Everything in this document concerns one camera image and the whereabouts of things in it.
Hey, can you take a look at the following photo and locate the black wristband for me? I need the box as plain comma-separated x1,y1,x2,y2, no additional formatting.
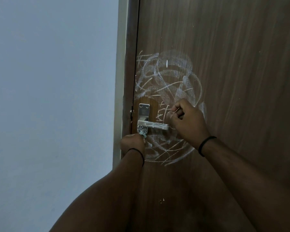
127,148,145,167
198,136,218,157

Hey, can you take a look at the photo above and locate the silver door handle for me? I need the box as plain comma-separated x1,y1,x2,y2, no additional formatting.
137,103,169,136

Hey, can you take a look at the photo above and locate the person's left forearm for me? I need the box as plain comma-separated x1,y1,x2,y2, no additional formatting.
49,151,145,232

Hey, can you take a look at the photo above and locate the brown door frame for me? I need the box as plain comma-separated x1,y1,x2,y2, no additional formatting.
112,0,140,169

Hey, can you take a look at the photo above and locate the person's right forearm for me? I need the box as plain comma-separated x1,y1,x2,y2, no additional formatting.
200,139,290,232

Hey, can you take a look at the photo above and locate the brown wooden door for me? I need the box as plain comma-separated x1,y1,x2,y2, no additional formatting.
133,0,290,232

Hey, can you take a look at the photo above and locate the person's left hand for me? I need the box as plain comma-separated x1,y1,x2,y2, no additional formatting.
120,133,147,159

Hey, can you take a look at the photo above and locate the person's right hand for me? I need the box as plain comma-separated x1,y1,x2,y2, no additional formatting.
166,98,212,150

